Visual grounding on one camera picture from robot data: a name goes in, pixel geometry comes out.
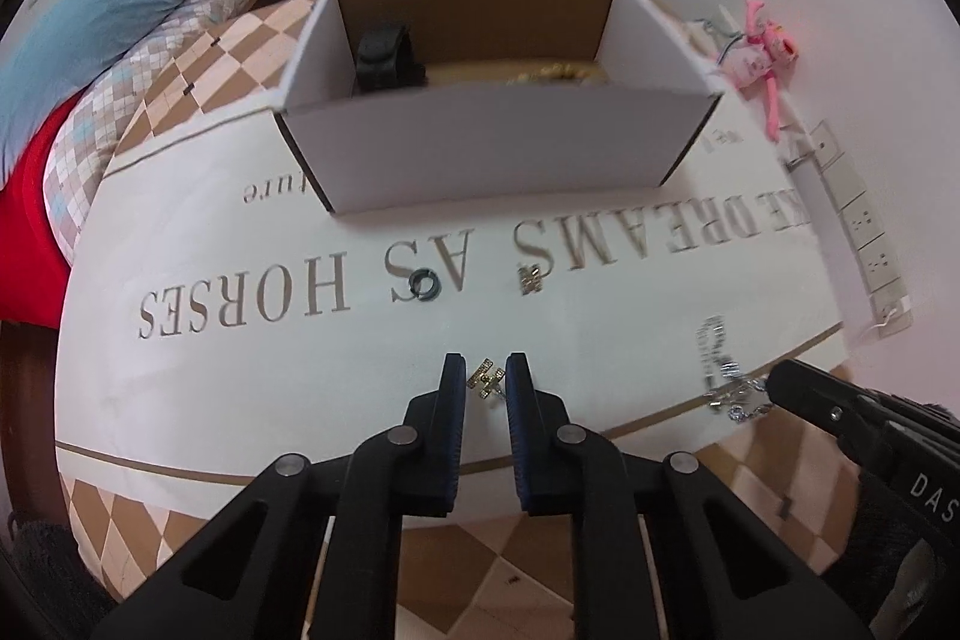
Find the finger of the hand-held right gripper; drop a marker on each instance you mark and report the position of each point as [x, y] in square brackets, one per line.
[814, 396]

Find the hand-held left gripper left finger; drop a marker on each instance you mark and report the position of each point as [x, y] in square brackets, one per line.
[450, 430]

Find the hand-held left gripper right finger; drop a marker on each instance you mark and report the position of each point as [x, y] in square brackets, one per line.
[525, 430]

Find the red blanket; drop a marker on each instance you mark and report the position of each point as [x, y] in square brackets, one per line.
[30, 235]

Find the black fitness band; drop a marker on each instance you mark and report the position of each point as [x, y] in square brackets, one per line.
[382, 59]

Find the small gold earring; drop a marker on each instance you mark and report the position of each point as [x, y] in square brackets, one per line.
[531, 280]
[486, 376]

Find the white cardboard box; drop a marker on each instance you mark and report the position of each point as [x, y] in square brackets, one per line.
[487, 145]

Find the pink plush toy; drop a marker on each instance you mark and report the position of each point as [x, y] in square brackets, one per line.
[754, 59]

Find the white charger plug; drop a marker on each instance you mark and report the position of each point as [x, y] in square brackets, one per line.
[894, 314]

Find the checked bed sheet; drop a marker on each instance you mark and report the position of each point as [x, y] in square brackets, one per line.
[97, 115]

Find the diamond pattern printed tablecloth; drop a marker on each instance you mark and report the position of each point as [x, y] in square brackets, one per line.
[300, 385]

